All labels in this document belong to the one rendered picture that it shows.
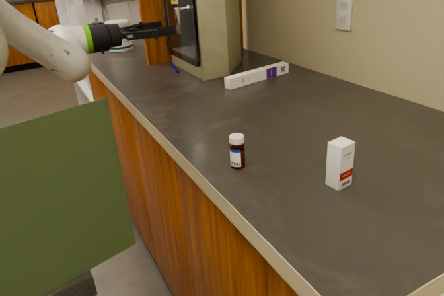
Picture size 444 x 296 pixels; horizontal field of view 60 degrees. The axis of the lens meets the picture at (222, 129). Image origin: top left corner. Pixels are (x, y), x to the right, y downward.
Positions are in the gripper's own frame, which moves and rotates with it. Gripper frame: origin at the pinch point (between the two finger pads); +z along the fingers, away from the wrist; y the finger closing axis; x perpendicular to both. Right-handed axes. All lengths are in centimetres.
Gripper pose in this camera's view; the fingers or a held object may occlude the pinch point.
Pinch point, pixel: (165, 28)
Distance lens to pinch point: 140.8
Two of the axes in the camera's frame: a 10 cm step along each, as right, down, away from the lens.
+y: -4.7, -3.4, 8.1
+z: 8.8, -2.5, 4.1
